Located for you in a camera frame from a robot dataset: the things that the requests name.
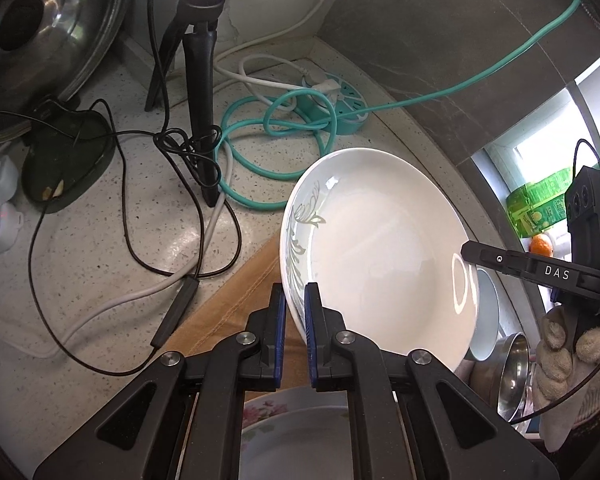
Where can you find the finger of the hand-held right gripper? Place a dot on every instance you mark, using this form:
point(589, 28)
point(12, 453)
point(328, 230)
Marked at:
point(500, 259)

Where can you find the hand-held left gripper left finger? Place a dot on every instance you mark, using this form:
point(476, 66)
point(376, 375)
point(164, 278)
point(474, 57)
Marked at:
point(281, 330)

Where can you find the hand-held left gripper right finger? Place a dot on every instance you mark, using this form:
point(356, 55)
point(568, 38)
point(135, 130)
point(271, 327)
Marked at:
point(310, 330)

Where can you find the light blue bowl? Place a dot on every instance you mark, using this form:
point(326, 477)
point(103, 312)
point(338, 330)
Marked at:
point(487, 310)

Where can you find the white plate grey leaf print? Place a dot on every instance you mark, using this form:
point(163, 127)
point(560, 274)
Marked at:
point(380, 260)

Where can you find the pink floral plate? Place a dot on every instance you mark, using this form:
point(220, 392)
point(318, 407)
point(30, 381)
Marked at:
point(290, 440)

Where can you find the person's right hand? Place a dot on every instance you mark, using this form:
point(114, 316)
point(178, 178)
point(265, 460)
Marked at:
point(555, 360)

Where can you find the orange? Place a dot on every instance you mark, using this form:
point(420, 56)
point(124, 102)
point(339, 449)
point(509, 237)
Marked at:
point(540, 244)

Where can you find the green dish soap bottle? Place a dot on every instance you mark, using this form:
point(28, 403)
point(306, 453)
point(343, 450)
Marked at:
point(535, 205)

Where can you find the large steel bowl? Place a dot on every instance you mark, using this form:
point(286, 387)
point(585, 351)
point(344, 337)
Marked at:
point(512, 375)

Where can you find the teal power strip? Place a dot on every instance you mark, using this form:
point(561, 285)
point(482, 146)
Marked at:
point(350, 110)

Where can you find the black tripod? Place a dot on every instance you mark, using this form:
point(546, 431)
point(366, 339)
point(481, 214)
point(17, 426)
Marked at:
point(200, 85)

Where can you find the black rounded base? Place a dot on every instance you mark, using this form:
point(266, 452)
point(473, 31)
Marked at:
point(65, 160)

